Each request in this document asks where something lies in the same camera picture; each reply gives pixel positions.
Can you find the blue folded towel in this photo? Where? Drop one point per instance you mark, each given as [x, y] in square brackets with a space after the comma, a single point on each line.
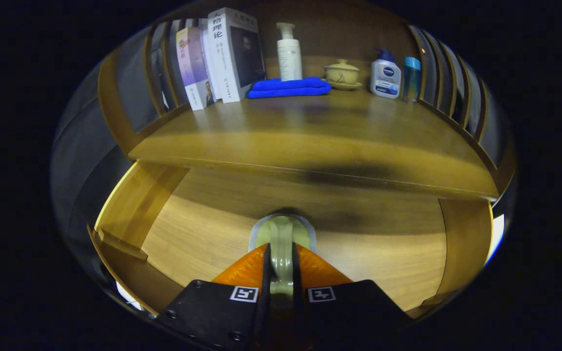
[286, 87]

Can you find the white bottle with blue pump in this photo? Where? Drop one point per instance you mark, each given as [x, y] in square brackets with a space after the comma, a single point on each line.
[385, 78]

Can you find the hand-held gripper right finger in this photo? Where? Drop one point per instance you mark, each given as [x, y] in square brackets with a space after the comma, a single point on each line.
[300, 317]

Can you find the white and black book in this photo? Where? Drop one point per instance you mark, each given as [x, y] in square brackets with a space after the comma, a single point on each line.
[225, 63]

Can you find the wooden drawer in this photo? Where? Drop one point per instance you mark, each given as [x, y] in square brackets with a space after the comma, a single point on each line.
[212, 234]

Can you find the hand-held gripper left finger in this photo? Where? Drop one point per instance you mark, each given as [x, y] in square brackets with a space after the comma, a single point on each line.
[263, 317]

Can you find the thin white book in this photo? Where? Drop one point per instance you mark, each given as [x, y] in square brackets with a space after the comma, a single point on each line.
[208, 63]

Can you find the teal bottle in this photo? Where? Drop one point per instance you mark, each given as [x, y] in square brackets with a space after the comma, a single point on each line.
[411, 80]

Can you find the purple book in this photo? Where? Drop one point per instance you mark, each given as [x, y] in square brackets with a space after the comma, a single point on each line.
[193, 68]

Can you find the wooden countertop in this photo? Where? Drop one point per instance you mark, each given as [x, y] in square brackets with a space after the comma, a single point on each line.
[310, 131]

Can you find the beige lidded teacup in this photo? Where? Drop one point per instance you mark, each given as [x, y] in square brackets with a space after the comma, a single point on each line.
[342, 74]

